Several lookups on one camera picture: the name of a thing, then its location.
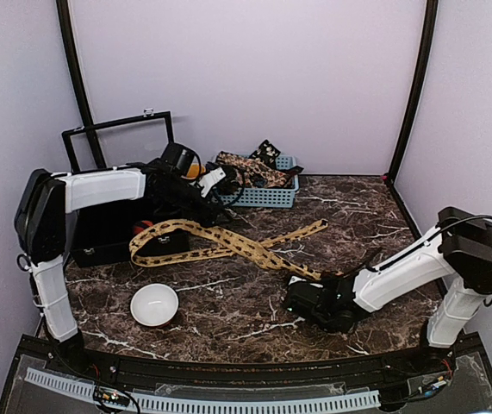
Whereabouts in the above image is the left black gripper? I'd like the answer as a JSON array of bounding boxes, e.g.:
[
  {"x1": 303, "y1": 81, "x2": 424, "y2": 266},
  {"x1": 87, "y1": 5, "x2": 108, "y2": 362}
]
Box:
[{"x1": 159, "y1": 175, "x2": 233, "y2": 227}]

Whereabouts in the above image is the yellow beetle-pattern tie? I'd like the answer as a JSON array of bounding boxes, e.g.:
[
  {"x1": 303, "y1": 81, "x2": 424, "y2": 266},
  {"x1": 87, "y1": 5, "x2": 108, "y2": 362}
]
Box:
[{"x1": 129, "y1": 219, "x2": 328, "y2": 280}]

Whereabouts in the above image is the white bowl orange outside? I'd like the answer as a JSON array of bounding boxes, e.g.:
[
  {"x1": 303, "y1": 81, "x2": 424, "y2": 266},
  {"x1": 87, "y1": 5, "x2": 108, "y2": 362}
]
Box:
[{"x1": 130, "y1": 284, "x2": 179, "y2": 328}]

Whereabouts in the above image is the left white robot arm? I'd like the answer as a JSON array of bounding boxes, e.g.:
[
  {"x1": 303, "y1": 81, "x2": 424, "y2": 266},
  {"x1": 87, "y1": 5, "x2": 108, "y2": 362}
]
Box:
[{"x1": 14, "y1": 160, "x2": 221, "y2": 342}]

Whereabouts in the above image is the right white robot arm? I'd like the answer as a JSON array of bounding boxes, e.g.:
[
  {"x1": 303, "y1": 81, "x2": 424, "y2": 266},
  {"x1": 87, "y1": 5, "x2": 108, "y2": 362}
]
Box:
[{"x1": 283, "y1": 207, "x2": 492, "y2": 374}]

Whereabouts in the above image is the white mug yellow inside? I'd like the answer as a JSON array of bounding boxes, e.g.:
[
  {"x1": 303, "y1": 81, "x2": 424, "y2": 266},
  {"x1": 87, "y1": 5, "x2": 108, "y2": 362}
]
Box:
[{"x1": 184, "y1": 164, "x2": 206, "y2": 179}]

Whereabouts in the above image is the rolled orange black tie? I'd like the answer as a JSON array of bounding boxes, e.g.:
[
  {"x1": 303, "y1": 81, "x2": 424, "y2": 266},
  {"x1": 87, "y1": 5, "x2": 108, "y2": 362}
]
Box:
[{"x1": 132, "y1": 220, "x2": 153, "y2": 235}]

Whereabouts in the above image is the light blue plastic basket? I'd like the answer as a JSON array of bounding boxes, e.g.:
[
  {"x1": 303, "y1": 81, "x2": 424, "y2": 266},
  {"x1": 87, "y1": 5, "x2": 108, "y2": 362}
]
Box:
[{"x1": 215, "y1": 154, "x2": 299, "y2": 208}]

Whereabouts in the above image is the black display box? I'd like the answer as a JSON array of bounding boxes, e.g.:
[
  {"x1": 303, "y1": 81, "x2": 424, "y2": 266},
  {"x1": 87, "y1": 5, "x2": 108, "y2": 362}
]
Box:
[{"x1": 62, "y1": 111, "x2": 182, "y2": 267}]

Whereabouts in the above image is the floral patterned tie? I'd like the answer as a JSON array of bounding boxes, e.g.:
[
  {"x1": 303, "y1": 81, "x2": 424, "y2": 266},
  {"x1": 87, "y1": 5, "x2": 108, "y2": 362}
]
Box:
[{"x1": 215, "y1": 152, "x2": 303, "y2": 188}]

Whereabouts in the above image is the black floral tie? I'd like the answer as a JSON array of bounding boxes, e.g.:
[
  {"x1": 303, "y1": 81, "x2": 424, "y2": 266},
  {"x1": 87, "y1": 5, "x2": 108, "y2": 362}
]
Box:
[{"x1": 249, "y1": 140, "x2": 281, "y2": 163}]

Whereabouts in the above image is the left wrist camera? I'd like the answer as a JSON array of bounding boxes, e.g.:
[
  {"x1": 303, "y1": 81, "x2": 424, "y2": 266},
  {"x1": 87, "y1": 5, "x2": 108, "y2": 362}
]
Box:
[{"x1": 160, "y1": 142, "x2": 196, "y2": 176}]

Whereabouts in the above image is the black front rail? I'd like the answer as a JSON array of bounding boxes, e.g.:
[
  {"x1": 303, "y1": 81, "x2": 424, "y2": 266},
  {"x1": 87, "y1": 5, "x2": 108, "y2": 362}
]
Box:
[{"x1": 16, "y1": 334, "x2": 488, "y2": 389}]

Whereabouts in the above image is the left black frame post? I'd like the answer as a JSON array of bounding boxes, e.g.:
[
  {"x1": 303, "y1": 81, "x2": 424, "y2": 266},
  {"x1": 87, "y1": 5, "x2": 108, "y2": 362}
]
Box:
[{"x1": 55, "y1": 0, "x2": 107, "y2": 168}]

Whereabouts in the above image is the black frame post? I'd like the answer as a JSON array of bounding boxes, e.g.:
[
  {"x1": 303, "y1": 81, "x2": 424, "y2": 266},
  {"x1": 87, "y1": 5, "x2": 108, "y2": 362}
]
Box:
[
  {"x1": 55, "y1": 0, "x2": 107, "y2": 168},
  {"x1": 385, "y1": 0, "x2": 439, "y2": 186}
]

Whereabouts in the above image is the white cable duct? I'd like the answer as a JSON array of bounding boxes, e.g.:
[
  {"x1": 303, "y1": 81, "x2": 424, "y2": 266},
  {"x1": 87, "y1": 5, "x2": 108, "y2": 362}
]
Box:
[{"x1": 23, "y1": 367, "x2": 381, "y2": 414}]

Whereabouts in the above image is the right black frame post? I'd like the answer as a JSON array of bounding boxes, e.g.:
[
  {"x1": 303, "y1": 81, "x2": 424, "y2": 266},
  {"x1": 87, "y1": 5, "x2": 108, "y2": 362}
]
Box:
[{"x1": 385, "y1": 0, "x2": 439, "y2": 186}]

